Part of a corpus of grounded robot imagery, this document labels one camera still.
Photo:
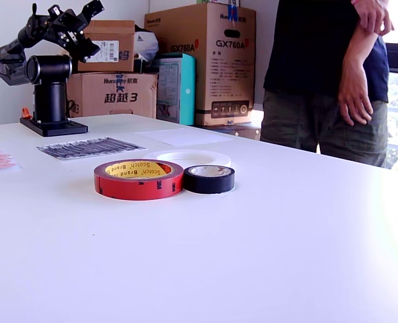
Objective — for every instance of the blank white paper sheet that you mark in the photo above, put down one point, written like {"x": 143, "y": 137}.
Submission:
{"x": 185, "y": 136}

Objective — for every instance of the cardboard box with shipping label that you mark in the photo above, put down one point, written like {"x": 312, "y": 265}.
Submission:
{"x": 118, "y": 33}

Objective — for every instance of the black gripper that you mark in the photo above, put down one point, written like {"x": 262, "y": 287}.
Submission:
{"x": 69, "y": 30}

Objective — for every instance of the tall GX760A cardboard box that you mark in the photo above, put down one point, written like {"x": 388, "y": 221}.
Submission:
{"x": 219, "y": 67}

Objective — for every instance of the black scribbled paper sheet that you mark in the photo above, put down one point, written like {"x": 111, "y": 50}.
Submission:
{"x": 91, "y": 148}

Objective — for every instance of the teal box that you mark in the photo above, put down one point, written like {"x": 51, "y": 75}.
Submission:
{"x": 188, "y": 94}

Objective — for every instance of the white plastic bag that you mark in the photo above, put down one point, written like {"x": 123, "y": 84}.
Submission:
{"x": 146, "y": 43}

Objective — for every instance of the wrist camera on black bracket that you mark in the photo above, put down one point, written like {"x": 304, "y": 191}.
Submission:
{"x": 55, "y": 11}

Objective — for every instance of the orange clamp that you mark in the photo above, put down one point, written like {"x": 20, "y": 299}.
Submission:
{"x": 25, "y": 112}

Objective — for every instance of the black printed box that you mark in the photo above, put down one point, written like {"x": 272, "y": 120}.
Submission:
{"x": 246, "y": 131}

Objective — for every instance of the grey roller blind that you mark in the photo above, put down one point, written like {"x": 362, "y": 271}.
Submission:
{"x": 264, "y": 33}

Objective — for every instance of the cardboard box with blue print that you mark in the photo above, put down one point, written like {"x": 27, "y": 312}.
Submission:
{"x": 91, "y": 94}

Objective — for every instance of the person's left forearm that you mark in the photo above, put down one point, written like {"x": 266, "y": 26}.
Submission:
{"x": 360, "y": 50}

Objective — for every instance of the person's right hand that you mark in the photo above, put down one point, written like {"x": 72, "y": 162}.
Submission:
{"x": 373, "y": 17}

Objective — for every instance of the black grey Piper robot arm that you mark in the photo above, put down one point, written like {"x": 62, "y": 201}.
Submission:
{"x": 50, "y": 97}

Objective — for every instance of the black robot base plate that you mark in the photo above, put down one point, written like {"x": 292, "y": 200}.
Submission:
{"x": 60, "y": 128}

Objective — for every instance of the person in dark shirt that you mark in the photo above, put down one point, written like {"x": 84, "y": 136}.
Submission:
{"x": 303, "y": 67}

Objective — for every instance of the red Scotch tape roll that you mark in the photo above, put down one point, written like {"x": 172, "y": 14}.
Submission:
{"x": 134, "y": 188}

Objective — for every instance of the person's left hand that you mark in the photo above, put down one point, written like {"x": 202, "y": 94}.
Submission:
{"x": 355, "y": 97}

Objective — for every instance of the black electrical tape roll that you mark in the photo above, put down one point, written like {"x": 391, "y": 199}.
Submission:
{"x": 205, "y": 185}

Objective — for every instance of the white tape roll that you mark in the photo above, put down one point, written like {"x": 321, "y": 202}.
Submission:
{"x": 192, "y": 154}

